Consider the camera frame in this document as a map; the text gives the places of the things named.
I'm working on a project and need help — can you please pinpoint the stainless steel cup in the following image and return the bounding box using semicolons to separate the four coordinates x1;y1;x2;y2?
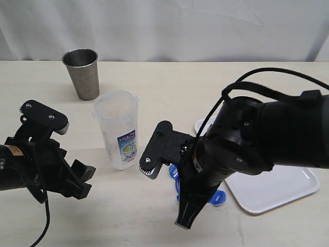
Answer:
62;48;100;101

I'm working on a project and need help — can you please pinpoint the clear plastic tall container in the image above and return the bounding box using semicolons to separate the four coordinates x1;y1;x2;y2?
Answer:
93;90;139;170

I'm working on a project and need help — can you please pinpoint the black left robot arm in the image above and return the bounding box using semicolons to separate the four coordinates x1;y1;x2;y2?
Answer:
1;130;96;203

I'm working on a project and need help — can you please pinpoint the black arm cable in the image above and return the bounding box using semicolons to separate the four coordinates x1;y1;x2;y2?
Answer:
194;67;329;145
20;144;50;247

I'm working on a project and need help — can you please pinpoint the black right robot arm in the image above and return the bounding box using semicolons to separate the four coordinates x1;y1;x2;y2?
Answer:
176;90;328;229

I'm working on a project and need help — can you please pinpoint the white rectangular tray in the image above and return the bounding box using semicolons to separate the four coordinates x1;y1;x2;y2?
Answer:
194;117;321;215

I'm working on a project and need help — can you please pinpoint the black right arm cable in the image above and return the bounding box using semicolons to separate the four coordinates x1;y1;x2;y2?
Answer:
194;67;329;145

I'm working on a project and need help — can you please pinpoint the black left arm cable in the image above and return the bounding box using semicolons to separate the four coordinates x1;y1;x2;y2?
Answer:
20;144;50;247

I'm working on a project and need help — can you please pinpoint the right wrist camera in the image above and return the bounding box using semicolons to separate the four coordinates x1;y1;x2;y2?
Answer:
139;120;195;180

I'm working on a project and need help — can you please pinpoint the blue snap-lock lid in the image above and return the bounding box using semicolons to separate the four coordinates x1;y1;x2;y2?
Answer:
169;164;226;207

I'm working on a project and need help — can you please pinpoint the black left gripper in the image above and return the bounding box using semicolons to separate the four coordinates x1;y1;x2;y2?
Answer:
2;126;96;199

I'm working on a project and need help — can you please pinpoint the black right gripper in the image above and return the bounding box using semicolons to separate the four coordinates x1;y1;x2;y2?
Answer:
175;139;231;229

